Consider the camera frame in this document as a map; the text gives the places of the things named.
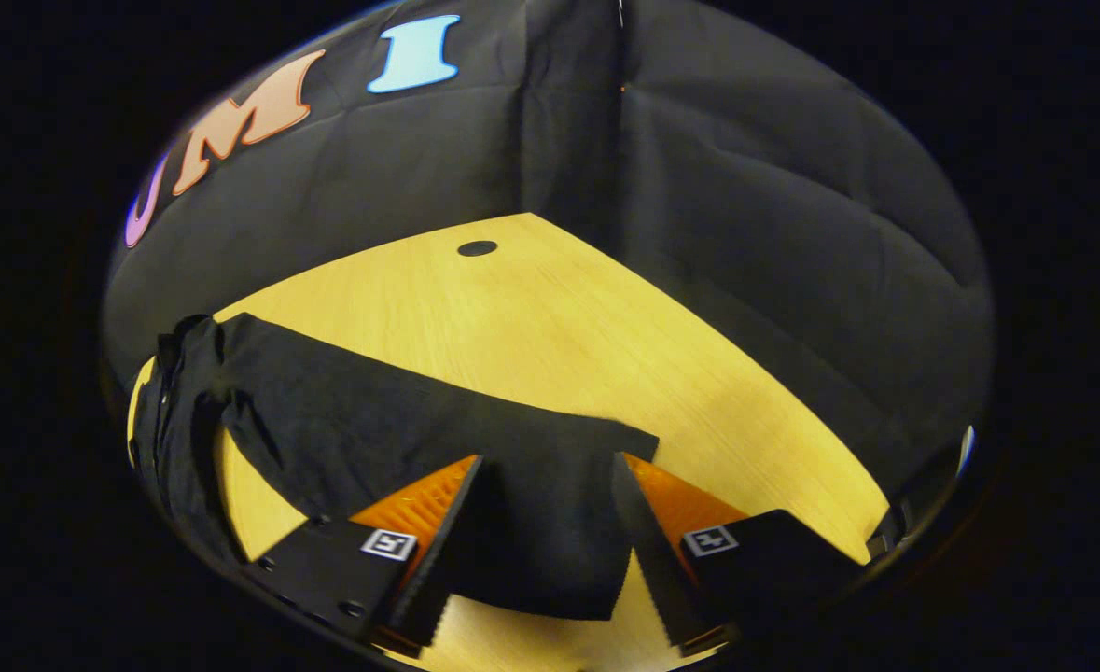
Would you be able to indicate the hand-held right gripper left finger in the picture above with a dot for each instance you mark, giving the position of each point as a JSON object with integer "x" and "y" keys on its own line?
{"x": 447, "y": 551}

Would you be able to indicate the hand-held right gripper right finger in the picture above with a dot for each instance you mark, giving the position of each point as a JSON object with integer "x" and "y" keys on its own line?
{"x": 661, "y": 560}

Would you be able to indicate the black button-up garment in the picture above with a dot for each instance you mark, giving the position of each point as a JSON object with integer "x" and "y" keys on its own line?
{"x": 372, "y": 411}

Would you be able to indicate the round black table grommet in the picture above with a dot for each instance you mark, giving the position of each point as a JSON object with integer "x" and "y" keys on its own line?
{"x": 477, "y": 248}

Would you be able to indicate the plain black backdrop cloth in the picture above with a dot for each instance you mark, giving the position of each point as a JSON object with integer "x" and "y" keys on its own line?
{"x": 792, "y": 233}

